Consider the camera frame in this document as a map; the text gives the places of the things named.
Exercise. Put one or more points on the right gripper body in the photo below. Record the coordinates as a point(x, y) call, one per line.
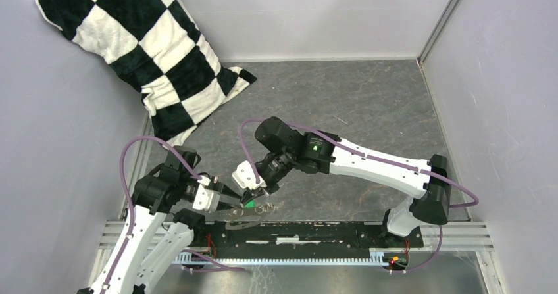
point(271, 182)

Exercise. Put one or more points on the metal key organizer plate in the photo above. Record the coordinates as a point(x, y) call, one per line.
point(233, 217)

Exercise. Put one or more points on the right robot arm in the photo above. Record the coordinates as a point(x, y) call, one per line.
point(424, 182)

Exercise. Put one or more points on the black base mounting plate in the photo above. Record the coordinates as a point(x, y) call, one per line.
point(301, 240)

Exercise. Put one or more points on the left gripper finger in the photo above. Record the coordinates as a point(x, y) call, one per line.
point(228, 192)
point(225, 205)

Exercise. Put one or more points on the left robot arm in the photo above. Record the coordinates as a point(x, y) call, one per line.
point(166, 213)

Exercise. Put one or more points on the key with green tag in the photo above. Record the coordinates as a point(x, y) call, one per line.
point(251, 204)

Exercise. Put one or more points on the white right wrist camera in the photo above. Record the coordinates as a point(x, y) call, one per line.
point(245, 178)

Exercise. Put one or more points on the aluminium frame rail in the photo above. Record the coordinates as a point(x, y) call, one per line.
point(457, 236)

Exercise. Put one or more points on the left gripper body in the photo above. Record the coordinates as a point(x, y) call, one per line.
point(216, 184)

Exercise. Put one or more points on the black and white checkered pillow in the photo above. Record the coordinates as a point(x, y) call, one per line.
point(156, 47)

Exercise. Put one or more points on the aluminium corner profile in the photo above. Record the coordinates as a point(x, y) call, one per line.
point(437, 31)

